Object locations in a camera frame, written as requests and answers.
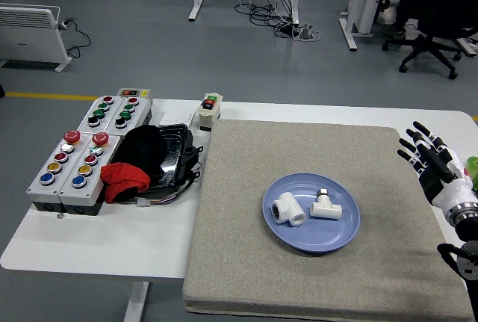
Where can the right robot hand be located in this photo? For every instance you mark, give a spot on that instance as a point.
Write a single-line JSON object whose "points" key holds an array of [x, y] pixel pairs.
{"points": [[452, 184]]}

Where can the small white tee pipe fitting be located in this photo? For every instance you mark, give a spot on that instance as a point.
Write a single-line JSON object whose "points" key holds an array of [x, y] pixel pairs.
{"points": [[326, 210]]}

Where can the large white tee pipe fitting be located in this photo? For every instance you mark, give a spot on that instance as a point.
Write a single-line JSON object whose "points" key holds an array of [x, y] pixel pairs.
{"points": [[287, 205]]}

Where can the blue plate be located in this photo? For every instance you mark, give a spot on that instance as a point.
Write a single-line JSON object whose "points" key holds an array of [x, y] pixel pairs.
{"points": [[321, 236]]}

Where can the green cup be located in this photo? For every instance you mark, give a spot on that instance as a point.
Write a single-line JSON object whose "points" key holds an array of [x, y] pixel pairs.
{"points": [[473, 166]]}

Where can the black office chair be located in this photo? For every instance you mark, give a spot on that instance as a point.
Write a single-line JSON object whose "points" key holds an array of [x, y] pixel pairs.
{"points": [[440, 8]]}

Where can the seated person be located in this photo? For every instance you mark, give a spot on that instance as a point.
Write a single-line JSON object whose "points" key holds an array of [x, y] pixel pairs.
{"points": [[407, 4]]}

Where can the white computer case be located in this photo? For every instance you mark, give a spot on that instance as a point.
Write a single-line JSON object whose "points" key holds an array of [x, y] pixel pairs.
{"points": [[364, 0]]}

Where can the grey-brown mat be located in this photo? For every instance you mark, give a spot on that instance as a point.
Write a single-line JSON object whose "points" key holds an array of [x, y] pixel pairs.
{"points": [[242, 225]]}

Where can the black tray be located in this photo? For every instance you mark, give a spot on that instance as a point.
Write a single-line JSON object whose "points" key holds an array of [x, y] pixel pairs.
{"points": [[173, 150]]}

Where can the white paper sheet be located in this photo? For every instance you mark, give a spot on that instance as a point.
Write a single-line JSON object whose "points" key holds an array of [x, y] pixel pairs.
{"points": [[175, 117]]}

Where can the black cloth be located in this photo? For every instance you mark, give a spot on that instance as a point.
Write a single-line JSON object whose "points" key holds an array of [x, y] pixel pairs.
{"points": [[142, 146]]}

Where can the red cloth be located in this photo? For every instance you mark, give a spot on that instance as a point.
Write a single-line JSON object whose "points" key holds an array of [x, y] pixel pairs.
{"points": [[123, 177]]}

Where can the four-button control box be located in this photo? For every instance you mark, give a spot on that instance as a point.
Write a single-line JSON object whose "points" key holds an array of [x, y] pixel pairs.
{"points": [[127, 113], [101, 113]]}

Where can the white table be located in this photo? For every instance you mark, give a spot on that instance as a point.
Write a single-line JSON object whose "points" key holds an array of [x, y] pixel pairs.
{"points": [[112, 247]]}

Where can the five-button control box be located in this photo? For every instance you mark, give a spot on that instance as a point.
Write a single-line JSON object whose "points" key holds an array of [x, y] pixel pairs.
{"points": [[42, 187], [89, 189]]}

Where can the white panel heater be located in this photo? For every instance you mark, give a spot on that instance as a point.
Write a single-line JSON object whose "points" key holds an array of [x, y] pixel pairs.
{"points": [[26, 34]]}

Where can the beige green-red switch box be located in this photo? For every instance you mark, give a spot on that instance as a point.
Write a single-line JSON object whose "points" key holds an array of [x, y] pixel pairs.
{"points": [[207, 113]]}

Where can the small grey switch box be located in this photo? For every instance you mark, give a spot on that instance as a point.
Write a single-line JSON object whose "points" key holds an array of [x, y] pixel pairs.
{"points": [[128, 93]]}

